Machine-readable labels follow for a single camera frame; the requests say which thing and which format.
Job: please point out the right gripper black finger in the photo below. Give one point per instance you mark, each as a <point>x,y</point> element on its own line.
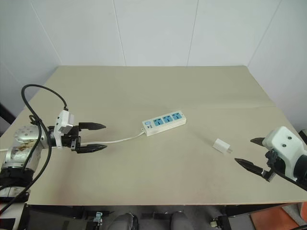
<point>258,141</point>
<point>250,165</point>

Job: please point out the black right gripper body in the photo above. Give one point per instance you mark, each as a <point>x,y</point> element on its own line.
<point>270,165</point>

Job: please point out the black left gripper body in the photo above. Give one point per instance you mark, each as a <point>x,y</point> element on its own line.
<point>72,139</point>

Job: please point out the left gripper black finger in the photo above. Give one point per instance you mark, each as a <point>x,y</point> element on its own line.
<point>92,126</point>
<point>92,148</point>

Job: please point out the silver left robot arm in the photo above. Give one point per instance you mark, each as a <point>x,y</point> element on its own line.
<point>16,153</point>

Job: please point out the white charger plug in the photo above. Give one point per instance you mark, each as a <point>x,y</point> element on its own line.
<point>221,145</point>

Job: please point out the white blue power strip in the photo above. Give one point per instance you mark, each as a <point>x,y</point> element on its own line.
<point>165,123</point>

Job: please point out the grey caster wheel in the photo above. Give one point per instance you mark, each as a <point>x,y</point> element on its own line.
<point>215,222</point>
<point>98,216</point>

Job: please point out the black diagonal bar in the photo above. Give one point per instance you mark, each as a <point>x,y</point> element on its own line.
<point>4,113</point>

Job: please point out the dark grey rounded shape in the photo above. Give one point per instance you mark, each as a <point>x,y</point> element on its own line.
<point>180,220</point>
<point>126,221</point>

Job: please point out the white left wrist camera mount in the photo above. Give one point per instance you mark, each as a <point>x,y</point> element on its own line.
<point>62,119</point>

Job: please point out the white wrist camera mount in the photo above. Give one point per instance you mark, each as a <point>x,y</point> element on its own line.
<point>62,119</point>
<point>283,141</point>

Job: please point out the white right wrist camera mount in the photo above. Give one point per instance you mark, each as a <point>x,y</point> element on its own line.
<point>283,141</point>

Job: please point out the black table frame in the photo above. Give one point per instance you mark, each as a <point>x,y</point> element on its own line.
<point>60,212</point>

